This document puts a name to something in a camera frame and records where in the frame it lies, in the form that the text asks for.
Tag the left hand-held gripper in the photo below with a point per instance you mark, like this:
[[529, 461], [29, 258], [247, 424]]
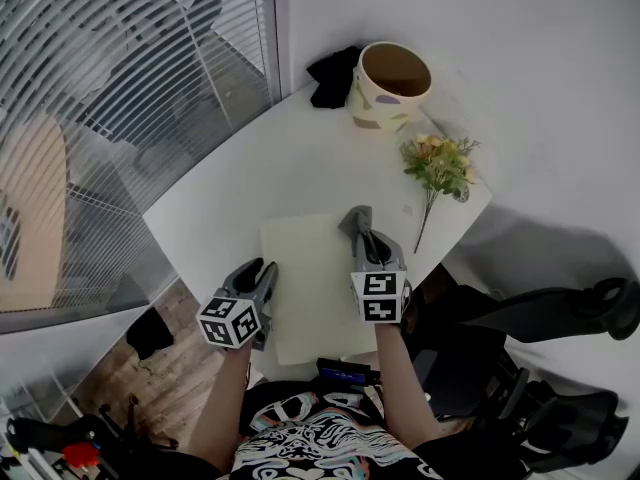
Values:
[[230, 320]]

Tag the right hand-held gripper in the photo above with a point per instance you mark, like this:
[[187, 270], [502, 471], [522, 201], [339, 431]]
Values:
[[380, 298]]

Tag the grey knitted cloth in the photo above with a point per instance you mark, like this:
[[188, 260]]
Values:
[[355, 223]]

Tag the person's right forearm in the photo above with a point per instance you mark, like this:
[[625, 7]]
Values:
[[405, 393]]

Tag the person's left forearm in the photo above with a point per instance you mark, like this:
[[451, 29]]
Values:
[[220, 408]]

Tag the black cloth on floor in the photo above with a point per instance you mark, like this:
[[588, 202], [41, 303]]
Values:
[[150, 333]]

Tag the artificial flower bouquet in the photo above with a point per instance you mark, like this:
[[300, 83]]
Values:
[[440, 163]]

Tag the black device with blue screen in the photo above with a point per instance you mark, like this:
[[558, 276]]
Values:
[[345, 372]]

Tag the cream patterned pot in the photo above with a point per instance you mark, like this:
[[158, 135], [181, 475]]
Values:
[[372, 103]]

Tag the black office chair with headrest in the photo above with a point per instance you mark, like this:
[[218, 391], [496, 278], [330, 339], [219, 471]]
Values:
[[525, 318]]

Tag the black printed T-shirt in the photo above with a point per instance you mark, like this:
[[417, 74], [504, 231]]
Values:
[[320, 443]]

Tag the black fabric bundle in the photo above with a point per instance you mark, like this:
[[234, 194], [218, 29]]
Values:
[[332, 78]]

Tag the white window blinds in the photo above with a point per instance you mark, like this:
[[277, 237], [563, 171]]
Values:
[[100, 118]]

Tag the red object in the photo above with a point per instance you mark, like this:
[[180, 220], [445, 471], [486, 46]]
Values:
[[80, 455]]

